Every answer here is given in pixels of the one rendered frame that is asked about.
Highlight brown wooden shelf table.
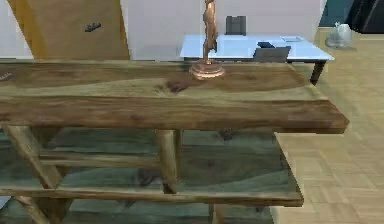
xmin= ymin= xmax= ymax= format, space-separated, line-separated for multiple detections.
xmin=0 ymin=59 xmax=351 ymax=224

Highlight copper figure statue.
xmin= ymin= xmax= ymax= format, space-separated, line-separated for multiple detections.
xmin=188 ymin=0 xmax=226 ymax=81

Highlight white plastic bag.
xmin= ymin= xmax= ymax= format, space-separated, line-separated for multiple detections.
xmin=324 ymin=22 xmax=353 ymax=49

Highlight dark grey chair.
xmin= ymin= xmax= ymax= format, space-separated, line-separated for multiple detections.
xmin=225 ymin=15 xmax=248 ymax=36
xmin=252 ymin=46 xmax=292 ymax=64

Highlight black door handle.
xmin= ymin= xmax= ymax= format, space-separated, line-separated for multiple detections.
xmin=84 ymin=22 xmax=103 ymax=33

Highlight pale flat book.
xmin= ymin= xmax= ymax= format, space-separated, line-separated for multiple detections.
xmin=280 ymin=35 xmax=305 ymax=43

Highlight white table with dark legs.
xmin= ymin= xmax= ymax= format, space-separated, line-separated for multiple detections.
xmin=179 ymin=33 xmax=336 ymax=86

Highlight brown wooden room door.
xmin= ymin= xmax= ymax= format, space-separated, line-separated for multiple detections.
xmin=7 ymin=0 xmax=131 ymax=61

